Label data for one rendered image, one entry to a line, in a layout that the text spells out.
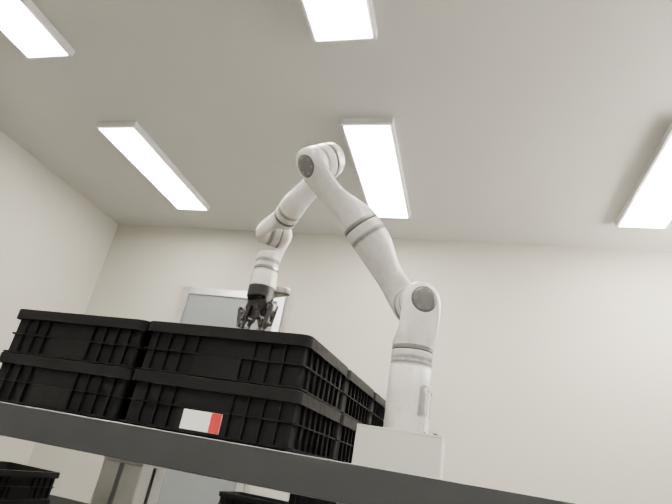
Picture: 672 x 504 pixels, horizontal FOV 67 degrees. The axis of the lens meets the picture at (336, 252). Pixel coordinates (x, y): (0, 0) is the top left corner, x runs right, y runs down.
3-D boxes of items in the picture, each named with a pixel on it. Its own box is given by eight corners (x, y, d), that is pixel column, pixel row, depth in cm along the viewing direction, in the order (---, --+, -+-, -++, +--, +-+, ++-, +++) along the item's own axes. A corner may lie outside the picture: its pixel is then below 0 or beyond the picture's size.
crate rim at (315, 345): (144, 330, 113) (147, 319, 114) (210, 362, 139) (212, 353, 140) (309, 346, 100) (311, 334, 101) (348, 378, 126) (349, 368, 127)
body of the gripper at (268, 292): (242, 282, 141) (234, 314, 137) (263, 279, 136) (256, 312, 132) (261, 292, 146) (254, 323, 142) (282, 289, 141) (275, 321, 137)
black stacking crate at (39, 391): (189, 440, 130) (201, 393, 135) (112, 425, 105) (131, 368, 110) (70, 419, 143) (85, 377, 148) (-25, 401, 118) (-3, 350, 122)
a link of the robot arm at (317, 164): (303, 139, 119) (362, 226, 115) (330, 134, 126) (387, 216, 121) (286, 163, 126) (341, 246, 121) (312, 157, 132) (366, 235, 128)
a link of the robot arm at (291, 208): (290, 199, 146) (268, 205, 140) (333, 133, 127) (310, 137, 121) (308, 223, 144) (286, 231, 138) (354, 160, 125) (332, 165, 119)
